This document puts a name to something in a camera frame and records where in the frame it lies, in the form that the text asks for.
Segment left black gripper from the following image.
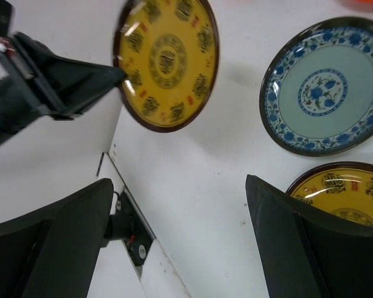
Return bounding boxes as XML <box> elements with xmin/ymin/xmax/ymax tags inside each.
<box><xmin>0</xmin><ymin>1</ymin><xmax>127</xmax><ymax>146</ymax></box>

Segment yellow patterned plate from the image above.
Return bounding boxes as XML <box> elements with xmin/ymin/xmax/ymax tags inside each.
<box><xmin>113</xmin><ymin>1</ymin><xmax>219</xmax><ymax>133</ymax></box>
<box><xmin>287</xmin><ymin>161</ymin><xmax>373</xmax><ymax>227</ymax></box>

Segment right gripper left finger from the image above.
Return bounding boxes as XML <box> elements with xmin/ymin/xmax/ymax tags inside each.
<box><xmin>0</xmin><ymin>178</ymin><xmax>113</xmax><ymax>297</ymax></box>

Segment blue floral plate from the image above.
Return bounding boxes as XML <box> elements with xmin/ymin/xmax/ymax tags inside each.
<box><xmin>259</xmin><ymin>17</ymin><xmax>373</xmax><ymax>156</ymax></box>

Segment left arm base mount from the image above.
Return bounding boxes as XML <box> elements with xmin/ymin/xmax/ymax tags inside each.
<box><xmin>101</xmin><ymin>189</ymin><xmax>156</xmax><ymax>268</ymax></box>

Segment right orange plate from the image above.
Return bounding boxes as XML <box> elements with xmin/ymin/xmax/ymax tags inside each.
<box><xmin>339</xmin><ymin>0</ymin><xmax>373</xmax><ymax>12</ymax></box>

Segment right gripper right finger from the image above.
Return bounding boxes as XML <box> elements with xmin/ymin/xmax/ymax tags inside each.
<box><xmin>246</xmin><ymin>175</ymin><xmax>373</xmax><ymax>297</ymax></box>

